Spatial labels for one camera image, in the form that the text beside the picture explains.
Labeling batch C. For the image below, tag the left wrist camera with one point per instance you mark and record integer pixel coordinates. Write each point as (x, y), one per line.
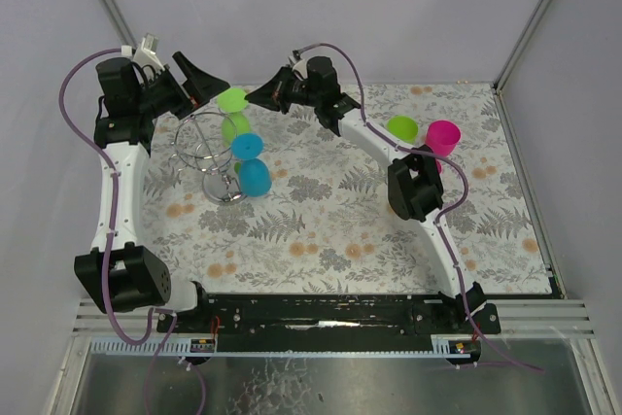
(146, 50)

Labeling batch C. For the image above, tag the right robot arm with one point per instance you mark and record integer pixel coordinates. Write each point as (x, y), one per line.
(415, 189)

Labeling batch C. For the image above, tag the pink wine glass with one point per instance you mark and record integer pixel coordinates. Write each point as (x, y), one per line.
(442, 137)

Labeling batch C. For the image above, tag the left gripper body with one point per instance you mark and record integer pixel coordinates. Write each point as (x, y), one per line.
(176, 95)

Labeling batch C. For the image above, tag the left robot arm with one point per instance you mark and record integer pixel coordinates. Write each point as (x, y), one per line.
(119, 272)

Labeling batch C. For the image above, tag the floral tablecloth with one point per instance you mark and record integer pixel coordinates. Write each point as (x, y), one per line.
(326, 226)

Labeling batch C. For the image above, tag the right aluminium frame post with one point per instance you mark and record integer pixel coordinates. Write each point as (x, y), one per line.
(528, 32)

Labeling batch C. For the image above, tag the blue wine glass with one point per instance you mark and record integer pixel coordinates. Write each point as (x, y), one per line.
(253, 173)

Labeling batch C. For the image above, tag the chrome wine glass rack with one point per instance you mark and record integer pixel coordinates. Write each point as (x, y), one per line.
(199, 147)

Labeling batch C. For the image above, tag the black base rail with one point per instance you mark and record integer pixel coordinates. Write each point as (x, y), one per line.
(328, 314)

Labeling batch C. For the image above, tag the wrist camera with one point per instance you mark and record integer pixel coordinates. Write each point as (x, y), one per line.
(146, 50)
(298, 65)

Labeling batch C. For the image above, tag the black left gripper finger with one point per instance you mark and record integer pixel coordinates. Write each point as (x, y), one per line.
(199, 85)
(181, 105)

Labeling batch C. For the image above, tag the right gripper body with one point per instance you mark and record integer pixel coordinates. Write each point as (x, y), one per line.
(285, 91)

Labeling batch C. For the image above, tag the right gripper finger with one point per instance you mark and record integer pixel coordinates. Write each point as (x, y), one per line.
(280, 85)
(281, 104)

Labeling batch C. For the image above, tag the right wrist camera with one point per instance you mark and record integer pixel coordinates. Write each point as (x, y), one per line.
(298, 65)

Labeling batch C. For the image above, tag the white cable duct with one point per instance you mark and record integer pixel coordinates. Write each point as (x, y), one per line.
(291, 343)

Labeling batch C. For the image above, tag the green wine glass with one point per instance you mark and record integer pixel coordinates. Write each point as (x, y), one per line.
(232, 104)
(404, 128)

